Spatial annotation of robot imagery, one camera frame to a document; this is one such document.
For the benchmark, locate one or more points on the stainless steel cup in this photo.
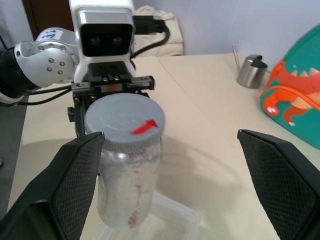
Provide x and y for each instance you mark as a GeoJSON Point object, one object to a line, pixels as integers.
{"type": "Point", "coordinates": [250, 73]}

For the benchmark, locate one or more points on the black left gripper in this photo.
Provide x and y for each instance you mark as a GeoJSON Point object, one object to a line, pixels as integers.
{"type": "Point", "coordinates": [110, 83]}

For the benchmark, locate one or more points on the thin metal rod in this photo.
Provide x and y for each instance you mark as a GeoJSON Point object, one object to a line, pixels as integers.
{"type": "Point", "coordinates": [235, 57]}

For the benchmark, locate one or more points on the cream cloth bag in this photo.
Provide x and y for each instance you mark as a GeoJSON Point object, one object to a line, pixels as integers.
{"type": "Point", "coordinates": [172, 37]}

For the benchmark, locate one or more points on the clear plastic box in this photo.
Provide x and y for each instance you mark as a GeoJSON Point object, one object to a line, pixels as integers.
{"type": "Point", "coordinates": [172, 220]}

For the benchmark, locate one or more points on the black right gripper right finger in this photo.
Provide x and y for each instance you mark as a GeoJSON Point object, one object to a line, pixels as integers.
{"type": "Point", "coordinates": [282, 180]}

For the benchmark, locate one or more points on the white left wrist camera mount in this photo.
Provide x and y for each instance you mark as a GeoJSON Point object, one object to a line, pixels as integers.
{"type": "Point", "coordinates": [105, 30]}

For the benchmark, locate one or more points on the grey lid with red arrow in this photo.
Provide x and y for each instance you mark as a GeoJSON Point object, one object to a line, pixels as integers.
{"type": "Point", "coordinates": [122, 120]}

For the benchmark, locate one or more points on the clear plastic jar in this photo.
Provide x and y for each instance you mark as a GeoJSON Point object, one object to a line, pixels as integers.
{"type": "Point", "coordinates": [127, 185]}

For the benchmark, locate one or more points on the green dinosaur bag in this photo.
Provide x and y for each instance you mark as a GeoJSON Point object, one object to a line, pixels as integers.
{"type": "Point", "coordinates": [300, 82]}

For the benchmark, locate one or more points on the dark brown door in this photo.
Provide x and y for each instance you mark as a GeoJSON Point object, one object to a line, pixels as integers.
{"type": "Point", "coordinates": [47, 15]}

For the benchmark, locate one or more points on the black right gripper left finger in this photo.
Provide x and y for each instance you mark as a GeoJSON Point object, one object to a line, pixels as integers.
{"type": "Point", "coordinates": [67, 175]}

